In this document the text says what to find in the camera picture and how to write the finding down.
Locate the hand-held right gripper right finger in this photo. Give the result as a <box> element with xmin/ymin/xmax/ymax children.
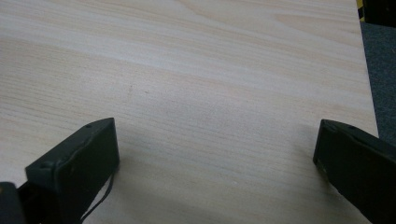
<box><xmin>312</xmin><ymin>119</ymin><xmax>396</xmax><ymax>224</ymax></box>

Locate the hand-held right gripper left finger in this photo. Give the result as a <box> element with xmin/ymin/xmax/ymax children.
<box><xmin>18</xmin><ymin>117</ymin><xmax>120</xmax><ymax>224</ymax></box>

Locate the black and yellow striped object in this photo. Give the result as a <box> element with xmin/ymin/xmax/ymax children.
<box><xmin>355</xmin><ymin>0</ymin><xmax>396</xmax><ymax>24</ymax></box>

